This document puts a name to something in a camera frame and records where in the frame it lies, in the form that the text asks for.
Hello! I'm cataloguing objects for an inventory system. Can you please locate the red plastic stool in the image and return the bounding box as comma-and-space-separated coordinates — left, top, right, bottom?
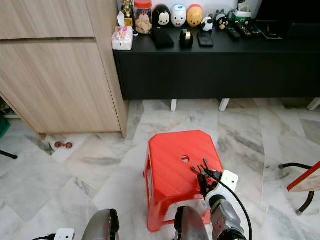
144, 130, 224, 232

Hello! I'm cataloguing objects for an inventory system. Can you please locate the grey right robot leg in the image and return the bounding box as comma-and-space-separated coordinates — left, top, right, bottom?
174, 205, 211, 240

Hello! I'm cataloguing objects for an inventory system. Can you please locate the black curved chair leg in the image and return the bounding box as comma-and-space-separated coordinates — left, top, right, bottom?
278, 162, 316, 216

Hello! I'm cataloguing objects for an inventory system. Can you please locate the black low tv console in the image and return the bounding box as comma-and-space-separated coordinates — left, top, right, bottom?
114, 22, 320, 100

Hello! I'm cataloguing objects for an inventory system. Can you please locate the red edged table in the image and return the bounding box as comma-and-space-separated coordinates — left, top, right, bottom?
286, 160, 320, 193

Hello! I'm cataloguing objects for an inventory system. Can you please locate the black tripod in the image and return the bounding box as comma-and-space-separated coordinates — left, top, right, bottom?
0, 149, 19, 160

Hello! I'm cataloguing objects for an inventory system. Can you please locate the green bin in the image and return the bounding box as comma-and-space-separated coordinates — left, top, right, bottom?
0, 115, 12, 140

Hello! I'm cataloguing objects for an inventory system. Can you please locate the black phone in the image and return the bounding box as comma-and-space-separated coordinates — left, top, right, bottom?
197, 31, 215, 48

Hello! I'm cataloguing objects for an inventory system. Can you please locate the black tape dispenser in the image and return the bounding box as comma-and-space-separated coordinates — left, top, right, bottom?
179, 29, 195, 49

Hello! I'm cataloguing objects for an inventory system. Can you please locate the black wallet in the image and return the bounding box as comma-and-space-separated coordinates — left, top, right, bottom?
151, 28, 176, 49

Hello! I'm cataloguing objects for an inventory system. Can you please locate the black remote control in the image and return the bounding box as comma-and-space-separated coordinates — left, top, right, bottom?
236, 23, 254, 38
226, 26, 242, 41

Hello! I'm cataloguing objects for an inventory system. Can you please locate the brown dumbbell toy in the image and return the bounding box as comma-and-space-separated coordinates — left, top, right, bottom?
55, 141, 74, 150

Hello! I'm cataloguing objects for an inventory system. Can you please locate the small panda figure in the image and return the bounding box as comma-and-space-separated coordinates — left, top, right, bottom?
201, 15, 214, 32

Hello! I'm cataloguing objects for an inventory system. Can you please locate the small black animal figure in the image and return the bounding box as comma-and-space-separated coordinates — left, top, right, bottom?
214, 9, 229, 30

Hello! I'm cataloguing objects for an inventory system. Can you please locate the black flat tray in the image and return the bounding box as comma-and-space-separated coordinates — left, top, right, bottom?
254, 22, 284, 40

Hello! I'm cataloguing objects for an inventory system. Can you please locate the yellow bear egg figure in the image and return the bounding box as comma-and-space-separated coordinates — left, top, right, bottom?
187, 4, 204, 28

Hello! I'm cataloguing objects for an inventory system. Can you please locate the pink tissue pack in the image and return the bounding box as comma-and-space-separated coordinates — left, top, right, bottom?
112, 26, 135, 51

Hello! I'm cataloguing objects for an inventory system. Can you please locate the white egg figure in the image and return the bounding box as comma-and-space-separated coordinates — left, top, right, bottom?
170, 4, 188, 28

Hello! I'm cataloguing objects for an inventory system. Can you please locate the green white holder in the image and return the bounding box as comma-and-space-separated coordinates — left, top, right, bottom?
228, 4, 253, 24

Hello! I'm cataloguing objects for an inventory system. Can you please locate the black mouse egg figure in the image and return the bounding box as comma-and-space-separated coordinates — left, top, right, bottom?
153, 4, 172, 28

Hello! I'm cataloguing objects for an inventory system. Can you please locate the red lidded snack jar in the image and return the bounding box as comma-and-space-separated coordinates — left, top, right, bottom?
134, 0, 154, 35

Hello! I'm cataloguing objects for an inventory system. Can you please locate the light wooden cabinet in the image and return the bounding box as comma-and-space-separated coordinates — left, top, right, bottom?
0, 0, 129, 139

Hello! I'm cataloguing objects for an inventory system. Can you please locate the black television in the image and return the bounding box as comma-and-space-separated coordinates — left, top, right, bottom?
255, 0, 320, 39

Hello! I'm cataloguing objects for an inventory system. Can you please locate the gold trophy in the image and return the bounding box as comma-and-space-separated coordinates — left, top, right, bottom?
119, 0, 135, 27

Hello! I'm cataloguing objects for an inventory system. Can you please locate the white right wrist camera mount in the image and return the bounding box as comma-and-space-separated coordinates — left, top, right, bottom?
204, 170, 239, 209

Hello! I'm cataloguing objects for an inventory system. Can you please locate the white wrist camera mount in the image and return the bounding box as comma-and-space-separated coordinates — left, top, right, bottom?
54, 228, 76, 240
204, 170, 239, 209

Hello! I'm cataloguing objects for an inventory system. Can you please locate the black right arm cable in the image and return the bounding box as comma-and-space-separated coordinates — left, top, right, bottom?
210, 170, 254, 240

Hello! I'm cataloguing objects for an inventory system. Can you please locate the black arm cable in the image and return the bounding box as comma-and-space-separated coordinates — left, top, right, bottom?
210, 170, 254, 240
32, 233, 57, 240

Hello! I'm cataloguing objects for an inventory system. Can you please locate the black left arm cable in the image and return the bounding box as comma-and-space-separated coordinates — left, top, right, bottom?
32, 233, 57, 240

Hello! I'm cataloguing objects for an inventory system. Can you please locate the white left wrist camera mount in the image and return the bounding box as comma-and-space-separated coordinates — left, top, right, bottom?
54, 228, 76, 240

